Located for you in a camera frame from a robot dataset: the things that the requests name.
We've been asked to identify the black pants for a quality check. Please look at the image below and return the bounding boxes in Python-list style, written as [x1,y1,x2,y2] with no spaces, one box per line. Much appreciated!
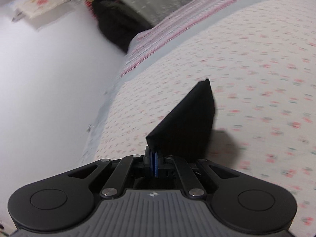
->
[146,79,216,159]

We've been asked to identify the black hanging clothes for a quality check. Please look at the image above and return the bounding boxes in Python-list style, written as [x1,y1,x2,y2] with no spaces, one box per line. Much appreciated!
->
[85,0,153,53]

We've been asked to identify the cherry print bed sheet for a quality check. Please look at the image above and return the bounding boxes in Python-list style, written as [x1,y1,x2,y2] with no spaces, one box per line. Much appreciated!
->
[79,0,315,236]

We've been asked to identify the pink striped blanket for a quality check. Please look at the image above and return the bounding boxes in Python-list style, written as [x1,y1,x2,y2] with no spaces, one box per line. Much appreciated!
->
[120,0,239,76]

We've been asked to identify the floral wall picture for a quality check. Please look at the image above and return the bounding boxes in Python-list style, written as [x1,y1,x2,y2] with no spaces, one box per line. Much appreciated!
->
[10,0,73,30]

